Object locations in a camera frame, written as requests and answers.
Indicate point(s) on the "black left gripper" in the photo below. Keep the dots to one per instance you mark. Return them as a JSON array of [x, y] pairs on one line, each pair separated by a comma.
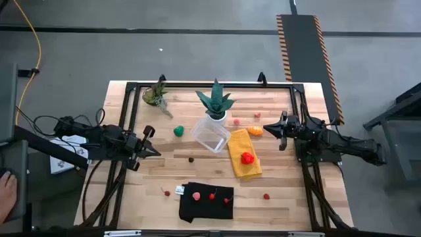
[[133, 145]]

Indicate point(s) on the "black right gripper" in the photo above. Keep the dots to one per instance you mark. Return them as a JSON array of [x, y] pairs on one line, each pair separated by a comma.
[[292, 126]]

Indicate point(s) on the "orange toy produce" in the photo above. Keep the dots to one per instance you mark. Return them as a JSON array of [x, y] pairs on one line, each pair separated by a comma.
[[255, 131]]

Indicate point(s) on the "small reddish pink fruit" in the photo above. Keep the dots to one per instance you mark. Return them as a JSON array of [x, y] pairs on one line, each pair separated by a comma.
[[257, 115]]

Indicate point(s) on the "green toy pepper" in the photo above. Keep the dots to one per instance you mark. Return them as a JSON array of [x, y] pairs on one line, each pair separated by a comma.
[[178, 131]]

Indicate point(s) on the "yellow cloth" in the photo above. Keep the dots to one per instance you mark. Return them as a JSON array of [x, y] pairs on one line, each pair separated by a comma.
[[241, 145]]

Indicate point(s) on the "red cherry with stem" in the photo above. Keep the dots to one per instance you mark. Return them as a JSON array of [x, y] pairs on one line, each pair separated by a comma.
[[167, 193], [226, 200], [212, 196]]

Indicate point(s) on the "clear plastic tupperware container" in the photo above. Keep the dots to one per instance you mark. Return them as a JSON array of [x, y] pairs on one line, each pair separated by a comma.
[[210, 135]]

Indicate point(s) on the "pink toy peach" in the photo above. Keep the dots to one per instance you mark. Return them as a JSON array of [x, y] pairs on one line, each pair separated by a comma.
[[196, 196]]

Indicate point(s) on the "small red berry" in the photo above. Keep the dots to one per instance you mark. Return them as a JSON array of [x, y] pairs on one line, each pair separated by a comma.
[[266, 196]]

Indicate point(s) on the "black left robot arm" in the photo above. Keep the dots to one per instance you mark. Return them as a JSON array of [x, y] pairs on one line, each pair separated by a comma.
[[108, 135]]

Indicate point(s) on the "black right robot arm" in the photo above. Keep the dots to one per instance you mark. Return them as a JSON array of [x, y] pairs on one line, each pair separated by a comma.
[[345, 141]]

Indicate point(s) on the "small pink toy fruit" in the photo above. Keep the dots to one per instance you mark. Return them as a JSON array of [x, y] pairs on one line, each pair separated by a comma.
[[237, 121]]

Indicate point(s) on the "white cloth tag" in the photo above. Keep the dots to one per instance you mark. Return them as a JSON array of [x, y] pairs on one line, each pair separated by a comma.
[[179, 190]]

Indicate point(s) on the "succulent plant in dark pot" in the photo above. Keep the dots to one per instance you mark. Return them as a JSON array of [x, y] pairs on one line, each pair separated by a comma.
[[152, 95]]

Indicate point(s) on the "snake plant in white pot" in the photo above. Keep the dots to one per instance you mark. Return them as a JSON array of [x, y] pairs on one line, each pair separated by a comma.
[[215, 102]]

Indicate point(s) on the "black folded cloth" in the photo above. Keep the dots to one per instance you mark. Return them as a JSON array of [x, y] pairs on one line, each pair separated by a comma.
[[204, 210]]

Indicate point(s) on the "black floor mat striped edges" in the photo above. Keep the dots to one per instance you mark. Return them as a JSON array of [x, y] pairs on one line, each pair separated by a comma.
[[302, 49]]

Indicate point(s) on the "white box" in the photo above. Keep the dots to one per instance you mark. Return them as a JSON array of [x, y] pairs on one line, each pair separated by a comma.
[[60, 164]]

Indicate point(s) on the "black diagonal stand beam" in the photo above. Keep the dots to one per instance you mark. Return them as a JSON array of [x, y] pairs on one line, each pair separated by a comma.
[[42, 146]]

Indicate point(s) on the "grey metal side table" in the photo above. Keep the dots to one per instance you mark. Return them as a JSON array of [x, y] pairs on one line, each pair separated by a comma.
[[394, 111]]

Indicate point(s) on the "grey desk panel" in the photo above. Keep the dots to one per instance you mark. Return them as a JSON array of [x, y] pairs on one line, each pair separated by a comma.
[[8, 98], [19, 171]]

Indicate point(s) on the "person's hand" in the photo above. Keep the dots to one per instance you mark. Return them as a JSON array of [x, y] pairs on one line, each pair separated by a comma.
[[6, 197]]

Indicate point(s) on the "black metal table frame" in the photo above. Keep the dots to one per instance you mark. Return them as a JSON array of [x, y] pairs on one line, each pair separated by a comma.
[[184, 85]]

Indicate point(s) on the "silver metal bracket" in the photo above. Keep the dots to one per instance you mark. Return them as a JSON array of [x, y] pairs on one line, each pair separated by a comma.
[[121, 233], [306, 234]]

